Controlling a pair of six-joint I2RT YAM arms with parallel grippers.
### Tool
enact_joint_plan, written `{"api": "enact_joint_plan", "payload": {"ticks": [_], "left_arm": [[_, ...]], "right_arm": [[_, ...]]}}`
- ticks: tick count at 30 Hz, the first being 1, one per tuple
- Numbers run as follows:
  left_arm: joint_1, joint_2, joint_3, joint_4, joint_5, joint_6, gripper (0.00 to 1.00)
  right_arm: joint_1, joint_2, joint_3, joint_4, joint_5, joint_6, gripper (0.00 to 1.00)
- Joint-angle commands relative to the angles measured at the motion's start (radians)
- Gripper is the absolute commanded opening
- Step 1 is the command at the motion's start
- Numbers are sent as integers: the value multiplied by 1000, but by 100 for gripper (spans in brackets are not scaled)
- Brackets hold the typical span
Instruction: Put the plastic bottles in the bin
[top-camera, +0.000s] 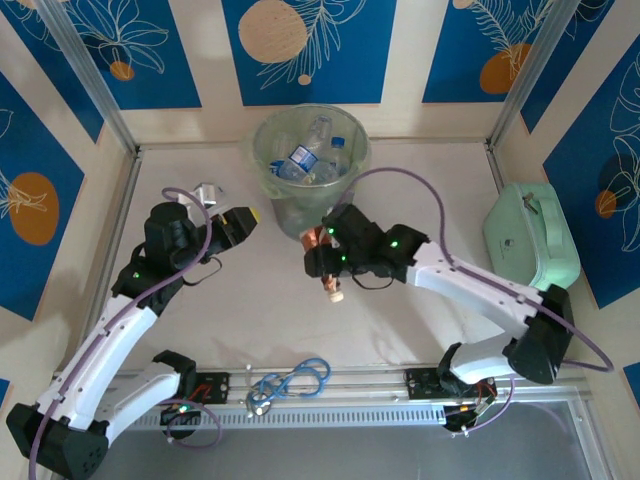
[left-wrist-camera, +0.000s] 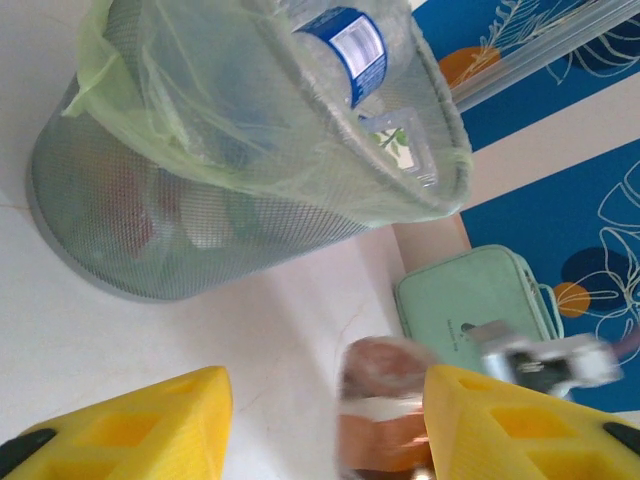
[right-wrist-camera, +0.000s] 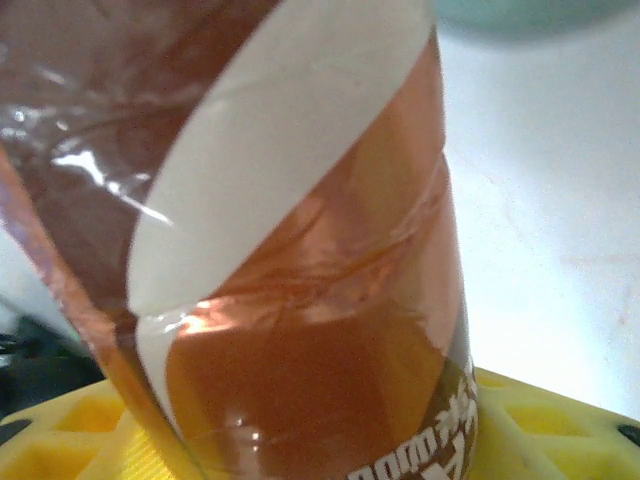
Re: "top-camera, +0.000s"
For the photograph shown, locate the copper label plastic bottle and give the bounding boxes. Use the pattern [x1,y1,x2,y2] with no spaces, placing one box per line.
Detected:
[299,225,347,305]

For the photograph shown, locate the blue label bottle white cap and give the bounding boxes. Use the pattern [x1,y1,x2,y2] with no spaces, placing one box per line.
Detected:
[285,143,321,170]

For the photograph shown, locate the translucent green waste bin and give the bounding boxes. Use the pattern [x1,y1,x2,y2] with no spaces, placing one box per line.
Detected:
[242,103,374,242]

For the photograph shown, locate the white table cover sheet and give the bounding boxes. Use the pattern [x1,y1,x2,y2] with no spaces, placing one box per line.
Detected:
[97,142,556,374]

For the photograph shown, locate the mint green zipper bag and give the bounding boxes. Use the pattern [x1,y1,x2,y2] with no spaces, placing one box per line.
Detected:
[482,182,582,294]

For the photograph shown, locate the grey metal sheet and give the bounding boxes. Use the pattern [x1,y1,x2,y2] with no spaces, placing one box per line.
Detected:
[29,399,614,480]

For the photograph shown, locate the aluminium table side rail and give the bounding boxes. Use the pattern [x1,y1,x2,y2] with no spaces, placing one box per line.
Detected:
[49,149,146,376]
[485,144,507,194]

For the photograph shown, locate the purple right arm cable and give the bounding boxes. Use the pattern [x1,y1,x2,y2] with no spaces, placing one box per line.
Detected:
[333,168,615,437]

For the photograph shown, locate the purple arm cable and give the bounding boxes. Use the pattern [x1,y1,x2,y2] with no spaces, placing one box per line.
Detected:
[333,168,615,437]
[27,186,224,480]

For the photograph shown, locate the aluminium front rail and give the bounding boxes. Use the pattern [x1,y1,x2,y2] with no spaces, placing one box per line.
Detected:
[42,367,589,409]

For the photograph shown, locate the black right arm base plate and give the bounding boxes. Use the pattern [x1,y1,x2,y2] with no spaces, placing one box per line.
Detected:
[402,367,501,401]

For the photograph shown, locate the grey slotted cable duct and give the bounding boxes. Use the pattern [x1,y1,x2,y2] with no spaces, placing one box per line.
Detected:
[62,403,447,429]

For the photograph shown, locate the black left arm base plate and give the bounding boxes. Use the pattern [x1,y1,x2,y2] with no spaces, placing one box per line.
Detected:
[138,371,232,406]

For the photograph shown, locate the coiled blue cable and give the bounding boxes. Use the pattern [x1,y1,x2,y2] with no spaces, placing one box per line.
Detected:
[247,357,332,417]

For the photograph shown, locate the small circuit board with wires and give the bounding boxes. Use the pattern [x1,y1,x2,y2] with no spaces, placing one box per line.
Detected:
[159,402,204,426]
[442,399,496,434]

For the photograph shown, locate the aluminium frame post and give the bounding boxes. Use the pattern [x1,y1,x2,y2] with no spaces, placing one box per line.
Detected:
[34,0,142,157]
[484,0,584,151]

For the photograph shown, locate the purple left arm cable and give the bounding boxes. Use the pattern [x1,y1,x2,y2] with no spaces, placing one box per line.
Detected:
[27,186,224,480]

